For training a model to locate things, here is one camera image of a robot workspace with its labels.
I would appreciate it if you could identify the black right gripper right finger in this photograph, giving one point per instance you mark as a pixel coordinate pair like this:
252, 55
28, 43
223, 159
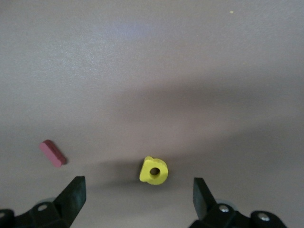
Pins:
202, 202

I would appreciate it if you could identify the yellow foam letter a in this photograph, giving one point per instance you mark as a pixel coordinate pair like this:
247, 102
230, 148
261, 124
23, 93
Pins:
146, 175

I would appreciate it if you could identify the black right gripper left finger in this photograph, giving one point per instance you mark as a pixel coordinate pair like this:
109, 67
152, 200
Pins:
73, 197

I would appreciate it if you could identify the dark red foam letter l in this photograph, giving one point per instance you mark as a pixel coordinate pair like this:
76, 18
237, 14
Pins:
52, 154

